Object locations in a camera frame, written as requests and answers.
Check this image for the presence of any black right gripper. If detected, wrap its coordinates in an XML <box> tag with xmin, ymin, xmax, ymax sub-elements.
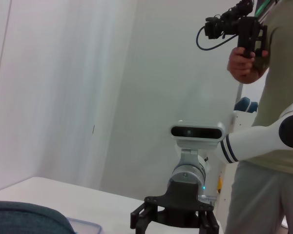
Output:
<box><xmin>130</xmin><ymin>180</ymin><xmax>220</xmax><ymax>234</ymax></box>

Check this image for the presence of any clear plastic container blue seal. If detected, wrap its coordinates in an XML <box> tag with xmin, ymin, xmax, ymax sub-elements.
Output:
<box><xmin>65</xmin><ymin>217</ymin><xmax>103</xmax><ymax>234</ymax></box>

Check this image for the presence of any dark teal insulated lunch bag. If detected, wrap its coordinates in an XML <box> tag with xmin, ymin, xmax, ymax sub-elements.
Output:
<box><xmin>0</xmin><ymin>200</ymin><xmax>75</xmax><ymax>234</ymax></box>

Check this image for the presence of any black handheld camera rig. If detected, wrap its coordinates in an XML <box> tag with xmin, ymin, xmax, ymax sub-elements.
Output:
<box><xmin>204</xmin><ymin>0</ymin><xmax>269</xmax><ymax>59</ymax></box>

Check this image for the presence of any person's bare hand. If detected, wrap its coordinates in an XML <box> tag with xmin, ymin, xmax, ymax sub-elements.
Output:
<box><xmin>227</xmin><ymin>46</ymin><xmax>270</xmax><ymax>85</ymax></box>

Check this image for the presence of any yellow tag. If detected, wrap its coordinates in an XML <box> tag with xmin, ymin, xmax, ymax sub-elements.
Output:
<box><xmin>216</xmin><ymin>175</ymin><xmax>223</xmax><ymax>195</ymax></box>

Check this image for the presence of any white cabinet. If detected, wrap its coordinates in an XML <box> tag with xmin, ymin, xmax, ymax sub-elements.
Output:
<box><xmin>216</xmin><ymin>82</ymin><xmax>259</xmax><ymax>230</ymax></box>

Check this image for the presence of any blue and white object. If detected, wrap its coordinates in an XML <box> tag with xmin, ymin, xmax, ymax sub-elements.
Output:
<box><xmin>234</xmin><ymin>97</ymin><xmax>259</xmax><ymax>114</ymax></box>

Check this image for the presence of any person in olive shirt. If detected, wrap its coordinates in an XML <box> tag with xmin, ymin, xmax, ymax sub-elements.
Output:
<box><xmin>223</xmin><ymin>0</ymin><xmax>293</xmax><ymax>234</ymax></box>

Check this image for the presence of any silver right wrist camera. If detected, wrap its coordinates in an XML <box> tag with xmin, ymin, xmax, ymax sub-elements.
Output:
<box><xmin>170</xmin><ymin>120</ymin><xmax>226</xmax><ymax>149</ymax></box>

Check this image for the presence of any green striped neck strap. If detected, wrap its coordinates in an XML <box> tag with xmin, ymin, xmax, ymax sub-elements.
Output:
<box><xmin>255</xmin><ymin>0</ymin><xmax>280</xmax><ymax>19</ymax></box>

